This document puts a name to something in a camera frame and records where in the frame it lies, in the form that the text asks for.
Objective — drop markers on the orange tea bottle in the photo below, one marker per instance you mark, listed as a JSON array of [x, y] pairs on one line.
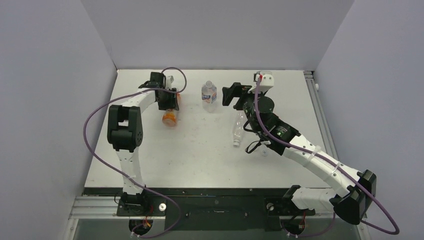
[[170, 117]]

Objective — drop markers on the aluminium frame rail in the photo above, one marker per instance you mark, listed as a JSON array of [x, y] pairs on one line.
[[328, 142]]

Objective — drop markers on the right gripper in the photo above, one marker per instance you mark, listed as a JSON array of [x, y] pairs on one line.
[[237, 96]]

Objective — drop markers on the clear crushed bottle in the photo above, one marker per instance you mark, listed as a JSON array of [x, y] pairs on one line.
[[238, 129]]

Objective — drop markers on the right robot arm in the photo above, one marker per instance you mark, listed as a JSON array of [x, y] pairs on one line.
[[349, 193]]

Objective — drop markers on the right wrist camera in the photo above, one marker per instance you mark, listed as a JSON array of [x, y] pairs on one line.
[[264, 81]]

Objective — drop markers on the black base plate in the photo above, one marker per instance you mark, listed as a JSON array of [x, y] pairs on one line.
[[205, 209]]

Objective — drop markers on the clear blue-label bottle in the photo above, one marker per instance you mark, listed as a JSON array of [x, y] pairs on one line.
[[209, 96]]

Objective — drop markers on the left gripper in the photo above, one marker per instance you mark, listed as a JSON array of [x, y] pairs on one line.
[[172, 103]]

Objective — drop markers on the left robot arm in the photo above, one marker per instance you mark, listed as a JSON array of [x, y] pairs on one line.
[[125, 134]]

